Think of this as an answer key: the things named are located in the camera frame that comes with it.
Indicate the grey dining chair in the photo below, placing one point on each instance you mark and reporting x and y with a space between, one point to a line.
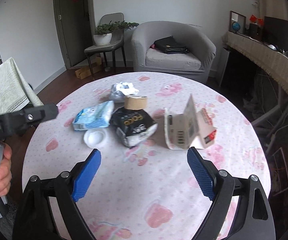
116 42

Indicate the small brown cardboard roll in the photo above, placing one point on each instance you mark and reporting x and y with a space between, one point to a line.
135 102

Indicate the beige lace desk cover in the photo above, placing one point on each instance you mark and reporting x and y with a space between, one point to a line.
275 64

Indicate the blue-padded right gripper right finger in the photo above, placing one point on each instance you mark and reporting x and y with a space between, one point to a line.
205 172

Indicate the grey door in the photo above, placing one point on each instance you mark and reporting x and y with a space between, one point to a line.
73 28

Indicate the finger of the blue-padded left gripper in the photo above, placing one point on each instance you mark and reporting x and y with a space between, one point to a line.
36 115

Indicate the potted green plant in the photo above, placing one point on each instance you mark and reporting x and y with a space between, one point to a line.
104 32

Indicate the black crumpled snack bag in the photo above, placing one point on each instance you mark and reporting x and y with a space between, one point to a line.
133 126

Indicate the pink floral round tablecloth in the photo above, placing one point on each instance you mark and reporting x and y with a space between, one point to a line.
147 192

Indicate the framed picture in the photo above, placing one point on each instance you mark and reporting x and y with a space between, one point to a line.
234 16

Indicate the cream patterned tablecloth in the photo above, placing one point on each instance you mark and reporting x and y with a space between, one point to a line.
15 92

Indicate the black computer monitor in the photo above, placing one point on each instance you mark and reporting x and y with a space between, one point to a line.
275 32

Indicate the crumpled silver paper ball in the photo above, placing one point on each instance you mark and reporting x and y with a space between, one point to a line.
120 90

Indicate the person's left hand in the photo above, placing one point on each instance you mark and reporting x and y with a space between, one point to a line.
5 170

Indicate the white cardboard medicine box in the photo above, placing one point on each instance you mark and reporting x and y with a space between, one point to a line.
192 128

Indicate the small white plastic lid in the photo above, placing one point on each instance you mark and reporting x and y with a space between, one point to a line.
95 138

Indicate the brown cardboard box on floor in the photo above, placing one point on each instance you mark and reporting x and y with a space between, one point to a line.
83 69

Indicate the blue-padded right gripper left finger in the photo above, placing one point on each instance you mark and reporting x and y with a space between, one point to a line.
85 174

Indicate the small blue globe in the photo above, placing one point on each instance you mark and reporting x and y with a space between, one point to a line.
236 27

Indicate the light blue wet-wipes pack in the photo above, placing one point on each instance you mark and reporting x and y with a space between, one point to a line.
97 116

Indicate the black leather bag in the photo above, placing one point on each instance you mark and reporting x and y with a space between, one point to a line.
169 46

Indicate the grey fabric armchair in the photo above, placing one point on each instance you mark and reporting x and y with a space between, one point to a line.
195 65

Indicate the small red flags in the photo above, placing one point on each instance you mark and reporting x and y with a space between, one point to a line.
255 20

